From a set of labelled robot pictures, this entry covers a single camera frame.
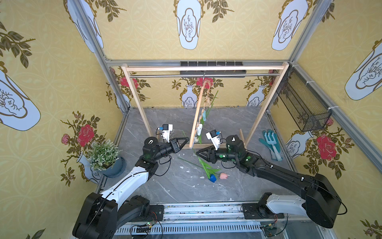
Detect black wire mesh basket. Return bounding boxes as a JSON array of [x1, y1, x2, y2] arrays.
[[277, 66, 332, 132]]

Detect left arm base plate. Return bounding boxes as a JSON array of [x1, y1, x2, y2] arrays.
[[117, 205, 164, 223]]

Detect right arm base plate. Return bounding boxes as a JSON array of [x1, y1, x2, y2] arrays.
[[241, 203, 285, 221]]

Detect pink artificial tulip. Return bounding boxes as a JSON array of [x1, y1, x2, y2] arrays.
[[178, 157, 229, 180]]

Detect wooden clothes rack frame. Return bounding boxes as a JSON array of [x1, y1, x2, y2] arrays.
[[121, 62, 289, 149]]

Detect metal rack rod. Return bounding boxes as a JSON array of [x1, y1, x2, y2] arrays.
[[130, 73, 279, 78]]

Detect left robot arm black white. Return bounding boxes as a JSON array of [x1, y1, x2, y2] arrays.
[[72, 136, 190, 239]]

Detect teal garden gloves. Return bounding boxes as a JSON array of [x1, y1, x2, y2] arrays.
[[259, 130, 283, 161]]

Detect white clothes peg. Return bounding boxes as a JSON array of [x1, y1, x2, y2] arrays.
[[197, 123, 203, 136]]

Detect potted white flower plant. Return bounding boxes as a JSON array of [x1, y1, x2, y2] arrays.
[[88, 139, 126, 178]]

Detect aluminium rail front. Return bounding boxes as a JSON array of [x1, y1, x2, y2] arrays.
[[76, 201, 327, 225]]

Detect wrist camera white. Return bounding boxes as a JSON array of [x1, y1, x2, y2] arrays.
[[206, 129, 221, 150], [156, 123, 173, 143]]

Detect yellow artificial tulip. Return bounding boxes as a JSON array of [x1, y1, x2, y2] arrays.
[[199, 91, 219, 123]]

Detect blue artificial tulip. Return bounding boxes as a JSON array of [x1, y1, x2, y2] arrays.
[[198, 156, 219, 183]]

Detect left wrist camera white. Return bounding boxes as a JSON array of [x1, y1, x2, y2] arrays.
[[156, 123, 173, 143]]

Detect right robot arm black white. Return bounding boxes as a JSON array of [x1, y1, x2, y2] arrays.
[[197, 135, 342, 229]]

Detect light garden hand fork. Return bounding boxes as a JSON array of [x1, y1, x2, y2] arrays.
[[264, 132, 282, 161]]

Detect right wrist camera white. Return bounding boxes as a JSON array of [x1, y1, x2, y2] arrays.
[[206, 129, 221, 150]]

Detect curved wooden clip hanger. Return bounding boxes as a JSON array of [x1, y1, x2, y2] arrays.
[[189, 76, 213, 149]]

